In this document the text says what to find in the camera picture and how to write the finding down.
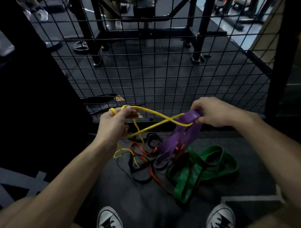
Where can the person's left hand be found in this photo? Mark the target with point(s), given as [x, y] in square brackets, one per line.
[110, 128]

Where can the person's right hand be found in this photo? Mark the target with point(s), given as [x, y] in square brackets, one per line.
[216, 112]

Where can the person's right fingers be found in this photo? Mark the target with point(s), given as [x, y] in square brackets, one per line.
[197, 107]

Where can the person's left thumb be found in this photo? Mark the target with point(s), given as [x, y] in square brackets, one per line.
[128, 113]

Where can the yellow resistance band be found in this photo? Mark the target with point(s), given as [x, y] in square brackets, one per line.
[154, 113]

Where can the purple resistance band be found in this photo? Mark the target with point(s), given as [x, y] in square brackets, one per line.
[170, 146]

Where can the person's left forearm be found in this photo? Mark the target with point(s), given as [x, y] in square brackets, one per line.
[61, 183]

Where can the person's right forearm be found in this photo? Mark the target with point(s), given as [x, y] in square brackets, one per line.
[270, 150]

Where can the black resistance band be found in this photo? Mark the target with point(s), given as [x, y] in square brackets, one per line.
[153, 141]
[131, 168]

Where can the red resistance band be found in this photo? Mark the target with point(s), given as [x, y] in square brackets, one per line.
[152, 173]

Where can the green resistance band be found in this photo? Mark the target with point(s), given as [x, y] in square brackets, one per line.
[185, 185]

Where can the black weight plate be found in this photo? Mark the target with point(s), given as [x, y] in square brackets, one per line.
[81, 46]

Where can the black side panel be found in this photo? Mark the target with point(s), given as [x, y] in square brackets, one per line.
[35, 105]

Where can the person's leg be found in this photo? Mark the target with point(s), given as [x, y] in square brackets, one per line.
[112, 14]
[277, 218]

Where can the gym machine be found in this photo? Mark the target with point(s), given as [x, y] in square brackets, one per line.
[242, 11]

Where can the person's left white-toed shoe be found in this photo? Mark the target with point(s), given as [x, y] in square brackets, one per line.
[108, 218]

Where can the person's white-toed shoe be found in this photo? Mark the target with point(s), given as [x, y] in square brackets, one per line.
[108, 218]
[221, 217]

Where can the person's right white-toed shoe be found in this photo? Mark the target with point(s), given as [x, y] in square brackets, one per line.
[221, 217]

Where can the person's right leg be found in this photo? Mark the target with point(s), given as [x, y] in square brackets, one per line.
[277, 218]

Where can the black metal rack frame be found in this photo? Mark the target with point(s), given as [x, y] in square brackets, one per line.
[202, 35]

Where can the black metal post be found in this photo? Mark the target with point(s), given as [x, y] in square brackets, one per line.
[282, 58]

